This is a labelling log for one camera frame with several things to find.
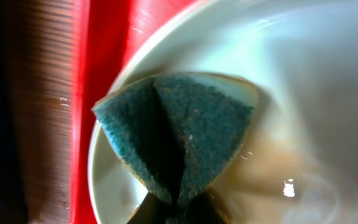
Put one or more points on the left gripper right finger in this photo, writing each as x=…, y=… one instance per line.
x=207, y=208

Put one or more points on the green scrubbing sponge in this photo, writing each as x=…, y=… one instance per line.
x=178, y=132

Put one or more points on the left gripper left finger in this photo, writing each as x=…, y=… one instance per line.
x=152, y=211

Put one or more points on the red plastic tray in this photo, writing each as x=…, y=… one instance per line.
x=107, y=33

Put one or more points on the white plate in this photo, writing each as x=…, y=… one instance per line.
x=302, y=164

